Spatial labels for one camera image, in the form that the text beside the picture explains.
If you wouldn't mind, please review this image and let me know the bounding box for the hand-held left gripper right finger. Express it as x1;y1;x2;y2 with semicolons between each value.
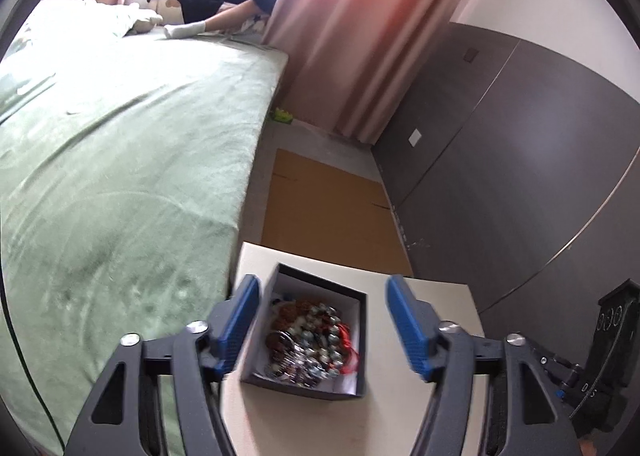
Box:
385;274;576;456

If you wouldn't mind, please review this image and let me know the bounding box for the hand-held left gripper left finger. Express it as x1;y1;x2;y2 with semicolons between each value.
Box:
65;274;262;456

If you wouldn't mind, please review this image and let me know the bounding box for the brown seed bead bracelet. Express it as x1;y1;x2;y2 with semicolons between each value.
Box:
271;300;321;337

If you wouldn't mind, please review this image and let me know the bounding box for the red bead bracelet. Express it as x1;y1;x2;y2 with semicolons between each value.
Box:
330;321;362;376

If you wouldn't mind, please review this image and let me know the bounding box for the silver link chain bracelet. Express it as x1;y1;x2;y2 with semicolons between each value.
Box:
299;305;343;339

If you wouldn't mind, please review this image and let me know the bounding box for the black jewelry box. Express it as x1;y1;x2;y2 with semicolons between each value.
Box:
240;263;369;402

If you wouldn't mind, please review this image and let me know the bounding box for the brown cardboard sheet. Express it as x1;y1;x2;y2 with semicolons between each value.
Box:
259;148;415;281

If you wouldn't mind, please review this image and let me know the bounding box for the bed with green blanket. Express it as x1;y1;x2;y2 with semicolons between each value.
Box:
0;0;291;456

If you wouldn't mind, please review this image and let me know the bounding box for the wide pink curtain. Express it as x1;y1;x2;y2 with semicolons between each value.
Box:
261;0;482;146

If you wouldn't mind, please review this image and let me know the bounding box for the cream pillow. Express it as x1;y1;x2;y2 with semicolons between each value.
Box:
131;8;167;35

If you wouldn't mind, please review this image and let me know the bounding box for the black cable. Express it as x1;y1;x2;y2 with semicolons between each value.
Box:
0;278;68;456

